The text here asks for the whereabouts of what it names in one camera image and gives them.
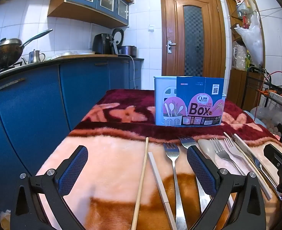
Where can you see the blue kitchen base cabinet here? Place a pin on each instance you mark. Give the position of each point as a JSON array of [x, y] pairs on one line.
[[35, 105]]

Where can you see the metal table knife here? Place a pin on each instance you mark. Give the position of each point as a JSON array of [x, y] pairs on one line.
[[259, 164]]

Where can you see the wooden door with glass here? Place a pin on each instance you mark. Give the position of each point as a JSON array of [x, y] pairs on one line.
[[177, 40]]

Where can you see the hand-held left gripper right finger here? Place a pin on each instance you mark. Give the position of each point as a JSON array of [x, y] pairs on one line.
[[200, 172]]

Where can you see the white plastic bag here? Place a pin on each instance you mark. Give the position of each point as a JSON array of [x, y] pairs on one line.
[[251, 40]]

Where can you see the light blue utensil holder box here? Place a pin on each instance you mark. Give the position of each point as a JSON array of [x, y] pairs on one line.
[[198, 110]]

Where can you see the black air fryer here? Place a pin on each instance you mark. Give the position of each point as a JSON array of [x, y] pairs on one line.
[[102, 44]]

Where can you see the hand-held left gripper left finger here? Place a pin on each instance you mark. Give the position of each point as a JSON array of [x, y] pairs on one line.
[[74, 172]]

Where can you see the beige plastic spoon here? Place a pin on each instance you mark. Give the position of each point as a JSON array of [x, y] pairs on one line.
[[205, 148]]

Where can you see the wooden wall shelf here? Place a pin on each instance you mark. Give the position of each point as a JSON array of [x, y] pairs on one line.
[[236, 88]]

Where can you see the red bottle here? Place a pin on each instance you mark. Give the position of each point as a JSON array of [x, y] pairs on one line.
[[245, 21]]

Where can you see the steel kettle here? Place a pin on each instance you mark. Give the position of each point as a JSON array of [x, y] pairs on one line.
[[34, 57]]

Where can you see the green bottle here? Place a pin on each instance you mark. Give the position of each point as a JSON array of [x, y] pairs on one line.
[[248, 61]]

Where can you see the patterned mug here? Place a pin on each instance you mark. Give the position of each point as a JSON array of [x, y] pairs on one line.
[[238, 1]]

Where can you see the white plastic jug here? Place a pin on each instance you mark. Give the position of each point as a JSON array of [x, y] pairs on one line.
[[239, 57]]

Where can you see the gas stove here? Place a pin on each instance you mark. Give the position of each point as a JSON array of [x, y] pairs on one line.
[[2, 70]]

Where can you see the white chopstick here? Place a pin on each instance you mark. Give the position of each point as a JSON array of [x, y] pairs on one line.
[[245, 152], [159, 182]]

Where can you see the clear bag of eggs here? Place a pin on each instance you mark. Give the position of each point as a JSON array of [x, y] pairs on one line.
[[263, 117]]

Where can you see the metal fork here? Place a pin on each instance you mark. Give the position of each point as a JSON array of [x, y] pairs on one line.
[[177, 184], [221, 154], [186, 142], [232, 148]]

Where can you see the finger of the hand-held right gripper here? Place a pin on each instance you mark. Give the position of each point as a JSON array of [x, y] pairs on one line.
[[275, 154]]

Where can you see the wooden chopstick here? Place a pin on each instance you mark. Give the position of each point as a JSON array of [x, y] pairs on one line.
[[142, 177], [241, 154]]

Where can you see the wall light switch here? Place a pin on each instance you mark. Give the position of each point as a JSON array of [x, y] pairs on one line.
[[151, 28]]

